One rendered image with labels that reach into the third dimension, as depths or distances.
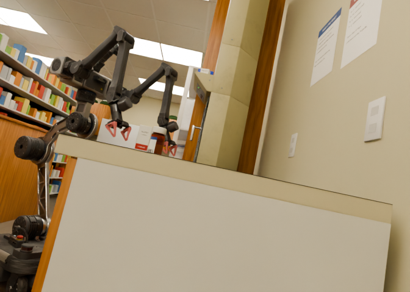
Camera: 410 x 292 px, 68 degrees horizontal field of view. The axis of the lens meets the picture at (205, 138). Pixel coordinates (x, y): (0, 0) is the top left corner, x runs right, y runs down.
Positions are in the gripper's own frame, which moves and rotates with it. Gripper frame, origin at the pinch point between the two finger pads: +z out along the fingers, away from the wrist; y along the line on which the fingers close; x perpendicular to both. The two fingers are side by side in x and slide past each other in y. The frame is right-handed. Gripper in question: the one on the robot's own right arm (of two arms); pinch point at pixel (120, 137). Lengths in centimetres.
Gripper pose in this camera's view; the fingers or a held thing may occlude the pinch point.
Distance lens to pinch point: 170.1
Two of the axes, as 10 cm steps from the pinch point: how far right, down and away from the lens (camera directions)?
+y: 4.4, 2.2, 8.7
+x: -8.6, 3.8, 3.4
